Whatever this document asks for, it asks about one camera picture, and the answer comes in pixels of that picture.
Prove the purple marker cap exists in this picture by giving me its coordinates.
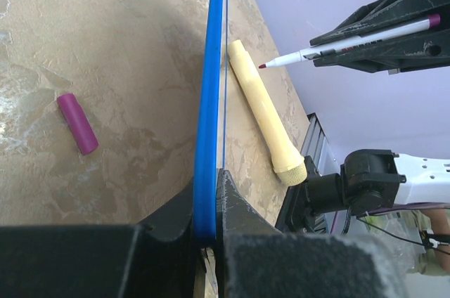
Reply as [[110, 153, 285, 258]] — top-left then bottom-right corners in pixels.
[[57, 93, 99, 155]]

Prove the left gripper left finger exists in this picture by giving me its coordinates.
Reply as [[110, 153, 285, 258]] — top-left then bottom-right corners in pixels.
[[1, 185, 197, 297]]

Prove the purple whiteboard marker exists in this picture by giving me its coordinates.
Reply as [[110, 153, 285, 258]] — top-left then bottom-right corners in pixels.
[[259, 13, 441, 69]]

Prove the blue framed whiteboard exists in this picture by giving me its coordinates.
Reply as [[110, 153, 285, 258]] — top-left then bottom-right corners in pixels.
[[193, 0, 224, 247]]

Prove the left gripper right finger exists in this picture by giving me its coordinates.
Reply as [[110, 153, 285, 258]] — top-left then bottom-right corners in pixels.
[[215, 169, 409, 297]]

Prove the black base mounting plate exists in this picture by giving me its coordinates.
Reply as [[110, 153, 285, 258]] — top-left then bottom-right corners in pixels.
[[274, 155, 338, 235]]

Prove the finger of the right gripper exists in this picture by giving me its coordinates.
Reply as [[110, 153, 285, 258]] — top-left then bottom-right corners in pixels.
[[309, 0, 449, 46], [313, 29, 449, 73]]

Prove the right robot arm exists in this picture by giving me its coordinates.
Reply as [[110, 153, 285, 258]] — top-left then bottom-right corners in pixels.
[[297, 0, 449, 216]]

